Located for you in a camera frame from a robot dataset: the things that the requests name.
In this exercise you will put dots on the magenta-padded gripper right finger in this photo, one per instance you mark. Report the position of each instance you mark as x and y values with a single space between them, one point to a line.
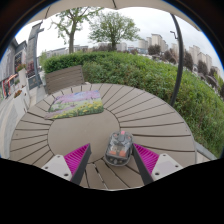
146 159

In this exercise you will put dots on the transparent grey computer mouse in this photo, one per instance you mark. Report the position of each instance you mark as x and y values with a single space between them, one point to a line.
118 149

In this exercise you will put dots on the trimmed green hedge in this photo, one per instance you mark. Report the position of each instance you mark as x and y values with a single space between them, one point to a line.
140 71

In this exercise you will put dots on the round-crowned green tree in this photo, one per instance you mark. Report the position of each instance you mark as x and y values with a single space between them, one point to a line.
113 28

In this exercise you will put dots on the flower print mouse pad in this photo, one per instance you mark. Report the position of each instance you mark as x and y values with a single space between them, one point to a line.
76 104

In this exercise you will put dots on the thin-crowned tree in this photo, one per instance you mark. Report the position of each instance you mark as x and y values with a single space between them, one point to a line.
71 36

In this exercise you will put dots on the beige parasol canopy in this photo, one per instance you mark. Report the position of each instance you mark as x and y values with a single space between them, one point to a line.
83 4

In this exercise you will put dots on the brown slatted patio chair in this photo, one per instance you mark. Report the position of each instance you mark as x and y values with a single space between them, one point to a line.
65 79

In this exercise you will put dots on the distant apartment buildings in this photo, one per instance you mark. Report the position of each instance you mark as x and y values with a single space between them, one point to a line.
196 56

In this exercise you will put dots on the white planter with flowers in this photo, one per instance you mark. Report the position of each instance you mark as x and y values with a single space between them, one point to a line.
20 104
22 76

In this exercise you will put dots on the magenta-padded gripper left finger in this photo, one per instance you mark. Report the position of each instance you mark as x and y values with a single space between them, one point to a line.
77 158

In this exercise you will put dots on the tall grey sign pillar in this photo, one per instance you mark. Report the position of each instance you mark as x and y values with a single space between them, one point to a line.
32 56

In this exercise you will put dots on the curved black parasol pole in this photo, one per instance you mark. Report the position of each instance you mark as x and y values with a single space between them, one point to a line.
179 66

